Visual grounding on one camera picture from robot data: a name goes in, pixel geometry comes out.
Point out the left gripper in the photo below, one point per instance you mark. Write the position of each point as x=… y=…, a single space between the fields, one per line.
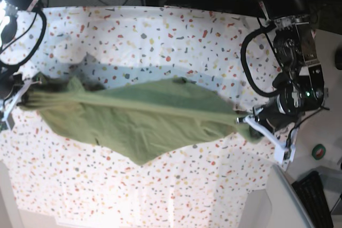
x=282 y=108

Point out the green t-shirt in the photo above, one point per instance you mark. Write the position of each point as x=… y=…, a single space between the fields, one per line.
x=140 y=121

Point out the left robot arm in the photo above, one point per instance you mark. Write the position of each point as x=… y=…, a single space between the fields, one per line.
x=299 y=87

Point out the green tape roll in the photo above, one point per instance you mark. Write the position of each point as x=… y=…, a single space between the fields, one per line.
x=318 y=152

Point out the black keyboard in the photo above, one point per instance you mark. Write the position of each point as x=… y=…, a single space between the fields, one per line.
x=311 y=194

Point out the terrazzo pattern tablecloth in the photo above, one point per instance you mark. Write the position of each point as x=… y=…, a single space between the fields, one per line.
x=204 y=185

